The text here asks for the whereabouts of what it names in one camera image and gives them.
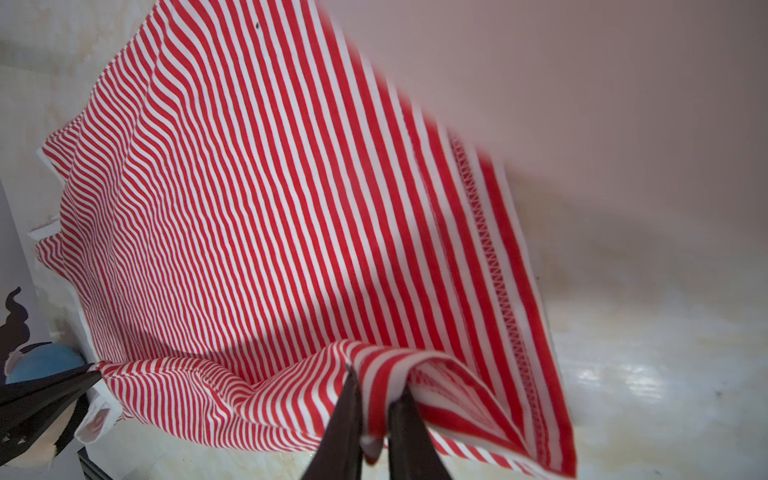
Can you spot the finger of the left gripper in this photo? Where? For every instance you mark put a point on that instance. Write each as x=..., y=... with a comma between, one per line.
x=23, y=399
x=36, y=435

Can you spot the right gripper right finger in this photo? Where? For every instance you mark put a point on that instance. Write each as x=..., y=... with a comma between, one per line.
x=412, y=455

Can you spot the red white striped tank top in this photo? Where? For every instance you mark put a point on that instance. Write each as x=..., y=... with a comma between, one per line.
x=251, y=212

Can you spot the plush doll blue hat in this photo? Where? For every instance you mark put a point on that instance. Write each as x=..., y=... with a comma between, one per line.
x=42, y=361

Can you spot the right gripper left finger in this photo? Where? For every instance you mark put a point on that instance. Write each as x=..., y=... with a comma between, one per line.
x=339, y=454

